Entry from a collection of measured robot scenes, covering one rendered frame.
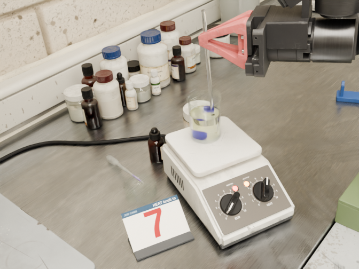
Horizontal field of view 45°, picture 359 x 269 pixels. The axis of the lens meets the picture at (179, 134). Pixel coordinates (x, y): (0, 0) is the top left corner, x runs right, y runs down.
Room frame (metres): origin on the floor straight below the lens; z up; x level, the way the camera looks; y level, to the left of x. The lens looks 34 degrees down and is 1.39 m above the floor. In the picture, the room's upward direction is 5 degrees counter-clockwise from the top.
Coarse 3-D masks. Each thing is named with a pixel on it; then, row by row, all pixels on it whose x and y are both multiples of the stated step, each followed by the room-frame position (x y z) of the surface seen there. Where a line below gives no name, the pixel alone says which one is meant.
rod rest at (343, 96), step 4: (344, 84) 0.81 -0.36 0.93; (340, 92) 0.79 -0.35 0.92; (344, 92) 0.81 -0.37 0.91; (348, 92) 0.81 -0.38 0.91; (352, 92) 0.81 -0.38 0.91; (356, 92) 0.80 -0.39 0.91; (336, 96) 0.81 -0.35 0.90; (340, 96) 0.79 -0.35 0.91; (344, 96) 0.79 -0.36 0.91; (348, 96) 0.79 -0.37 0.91; (352, 96) 0.79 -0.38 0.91; (356, 96) 0.79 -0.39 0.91; (336, 100) 0.79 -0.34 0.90; (340, 100) 0.79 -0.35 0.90; (344, 100) 0.79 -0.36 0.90; (348, 100) 0.78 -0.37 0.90; (352, 100) 0.78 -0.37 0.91; (356, 100) 0.78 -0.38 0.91
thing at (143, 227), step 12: (168, 204) 0.48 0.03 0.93; (132, 216) 0.46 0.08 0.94; (144, 216) 0.46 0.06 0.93; (156, 216) 0.46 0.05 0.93; (168, 216) 0.47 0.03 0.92; (180, 216) 0.47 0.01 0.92; (132, 228) 0.45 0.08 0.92; (144, 228) 0.45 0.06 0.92; (156, 228) 0.45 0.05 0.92; (168, 228) 0.45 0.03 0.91; (180, 228) 0.45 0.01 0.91; (132, 240) 0.43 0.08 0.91; (144, 240) 0.43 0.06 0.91
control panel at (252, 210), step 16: (240, 176) 0.49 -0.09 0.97; (256, 176) 0.50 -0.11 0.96; (272, 176) 0.50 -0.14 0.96; (208, 192) 0.47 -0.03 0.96; (224, 192) 0.47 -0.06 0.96; (240, 192) 0.47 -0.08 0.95; (256, 208) 0.45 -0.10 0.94; (272, 208) 0.45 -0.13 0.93; (224, 224) 0.43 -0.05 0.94; (240, 224) 0.43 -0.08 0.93
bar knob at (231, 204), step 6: (222, 198) 0.46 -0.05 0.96; (228, 198) 0.46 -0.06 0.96; (234, 198) 0.45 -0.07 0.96; (222, 204) 0.45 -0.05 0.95; (228, 204) 0.44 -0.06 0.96; (234, 204) 0.44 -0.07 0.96; (240, 204) 0.45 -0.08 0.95; (222, 210) 0.44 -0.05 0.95; (228, 210) 0.43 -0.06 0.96; (234, 210) 0.44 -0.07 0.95
